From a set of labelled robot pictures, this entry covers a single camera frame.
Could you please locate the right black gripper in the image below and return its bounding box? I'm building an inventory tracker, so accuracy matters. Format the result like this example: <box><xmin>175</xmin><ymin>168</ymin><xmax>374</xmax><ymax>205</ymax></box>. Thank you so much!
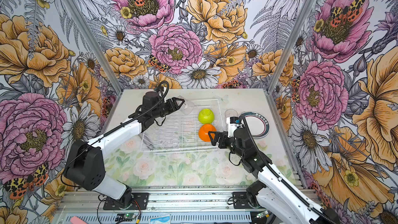
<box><xmin>208</xmin><ymin>131</ymin><xmax>245</xmax><ymax>159</ymax></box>

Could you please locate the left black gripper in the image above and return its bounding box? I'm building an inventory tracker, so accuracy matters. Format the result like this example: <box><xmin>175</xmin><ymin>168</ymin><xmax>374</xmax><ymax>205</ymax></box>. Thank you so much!
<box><xmin>153</xmin><ymin>96</ymin><xmax>185</xmax><ymax>118</ymax></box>

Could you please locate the orange bowl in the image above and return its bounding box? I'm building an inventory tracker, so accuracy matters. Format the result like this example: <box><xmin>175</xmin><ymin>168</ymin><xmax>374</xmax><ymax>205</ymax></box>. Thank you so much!
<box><xmin>198</xmin><ymin>123</ymin><xmax>217</xmax><ymax>142</ymax></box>

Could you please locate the lime green bowl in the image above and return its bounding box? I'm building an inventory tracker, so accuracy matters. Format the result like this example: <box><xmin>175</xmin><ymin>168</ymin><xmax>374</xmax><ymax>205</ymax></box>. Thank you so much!
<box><xmin>198</xmin><ymin>108</ymin><xmax>215</xmax><ymax>124</ymax></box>

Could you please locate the clear glass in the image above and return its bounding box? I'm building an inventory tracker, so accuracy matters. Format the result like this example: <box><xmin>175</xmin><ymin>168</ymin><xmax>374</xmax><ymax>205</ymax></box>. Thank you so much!
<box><xmin>179</xmin><ymin>98</ymin><xmax>195</xmax><ymax>115</ymax></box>
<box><xmin>224</xmin><ymin>109</ymin><xmax>238</xmax><ymax>118</ymax></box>

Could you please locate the pink wooden plate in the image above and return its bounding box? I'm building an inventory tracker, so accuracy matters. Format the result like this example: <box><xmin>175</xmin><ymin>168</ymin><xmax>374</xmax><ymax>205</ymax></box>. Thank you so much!
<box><xmin>240</xmin><ymin>112</ymin><xmax>270</xmax><ymax>139</ymax></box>

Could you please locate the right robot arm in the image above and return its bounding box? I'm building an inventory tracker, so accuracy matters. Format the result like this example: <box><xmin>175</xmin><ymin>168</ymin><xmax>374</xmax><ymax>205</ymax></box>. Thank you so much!
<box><xmin>208</xmin><ymin>128</ymin><xmax>340</xmax><ymax>224</ymax></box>

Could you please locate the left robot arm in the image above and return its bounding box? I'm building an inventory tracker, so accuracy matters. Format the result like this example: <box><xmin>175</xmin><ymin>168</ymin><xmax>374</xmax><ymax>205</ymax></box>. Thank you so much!
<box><xmin>62</xmin><ymin>91</ymin><xmax>185</xmax><ymax>208</ymax></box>

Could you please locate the small circuit board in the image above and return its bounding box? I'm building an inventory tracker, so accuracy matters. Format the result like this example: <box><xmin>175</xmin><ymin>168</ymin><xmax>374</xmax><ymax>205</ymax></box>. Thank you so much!
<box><xmin>115</xmin><ymin>213</ymin><xmax>138</xmax><ymax>224</ymax></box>

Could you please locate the pink object front edge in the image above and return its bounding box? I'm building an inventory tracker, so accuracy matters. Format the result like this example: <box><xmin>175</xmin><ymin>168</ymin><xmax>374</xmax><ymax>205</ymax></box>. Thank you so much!
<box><xmin>69</xmin><ymin>216</ymin><xmax>87</xmax><ymax>224</ymax></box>

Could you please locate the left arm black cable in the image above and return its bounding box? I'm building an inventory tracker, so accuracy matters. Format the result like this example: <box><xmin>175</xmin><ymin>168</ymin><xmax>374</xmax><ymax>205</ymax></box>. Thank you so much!
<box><xmin>60</xmin><ymin>80</ymin><xmax>170</xmax><ymax>189</ymax></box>

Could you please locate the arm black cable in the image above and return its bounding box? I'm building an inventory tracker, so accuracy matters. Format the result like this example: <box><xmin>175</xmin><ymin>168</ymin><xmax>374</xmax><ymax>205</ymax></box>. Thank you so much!
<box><xmin>60</xmin><ymin>80</ymin><xmax>170</xmax><ymax>189</ymax></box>
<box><xmin>238</xmin><ymin>114</ymin><xmax>340</xmax><ymax>224</ymax></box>

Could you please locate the white wire dish rack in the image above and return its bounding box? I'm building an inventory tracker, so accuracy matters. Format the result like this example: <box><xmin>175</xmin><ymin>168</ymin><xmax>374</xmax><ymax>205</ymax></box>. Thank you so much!
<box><xmin>140</xmin><ymin>99</ymin><xmax>225</xmax><ymax>154</ymax></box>

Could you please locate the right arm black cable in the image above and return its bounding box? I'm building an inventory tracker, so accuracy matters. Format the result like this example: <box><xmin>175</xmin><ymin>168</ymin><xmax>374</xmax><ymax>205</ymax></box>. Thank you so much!
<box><xmin>238</xmin><ymin>114</ymin><xmax>340</xmax><ymax>224</ymax></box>

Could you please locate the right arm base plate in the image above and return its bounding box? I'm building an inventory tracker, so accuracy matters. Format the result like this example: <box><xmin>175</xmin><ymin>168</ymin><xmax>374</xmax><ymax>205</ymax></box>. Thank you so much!
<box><xmin>232</xmin><ymin>191</ymin><xmax>259</xmax><ymax>209</ymax></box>

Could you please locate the aluminium frame rail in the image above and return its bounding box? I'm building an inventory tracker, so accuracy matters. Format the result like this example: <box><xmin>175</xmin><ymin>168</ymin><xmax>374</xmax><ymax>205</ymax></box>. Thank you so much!
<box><xmin>52</xmin><ymin>186</ymin><xmax>284</xmax><ymax>224</ymax></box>

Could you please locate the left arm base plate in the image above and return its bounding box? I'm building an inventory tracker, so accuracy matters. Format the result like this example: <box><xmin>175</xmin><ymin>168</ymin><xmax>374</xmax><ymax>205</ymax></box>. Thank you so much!
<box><xmin>103</xmin><ymin>192</ymin><xmax>149</xmax><ymax>211</ymax></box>

